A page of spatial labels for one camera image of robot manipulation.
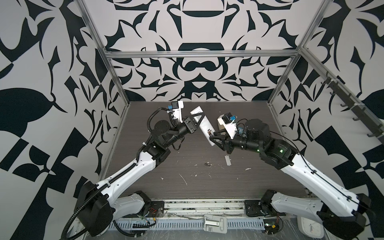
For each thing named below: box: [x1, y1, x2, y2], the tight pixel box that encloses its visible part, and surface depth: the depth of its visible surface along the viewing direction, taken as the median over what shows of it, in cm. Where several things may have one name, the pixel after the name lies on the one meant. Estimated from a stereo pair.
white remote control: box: [190, 106, 216, 146], surface depth 65 cm
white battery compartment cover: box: [224, 155, 232, 166], surface depth 91 cm
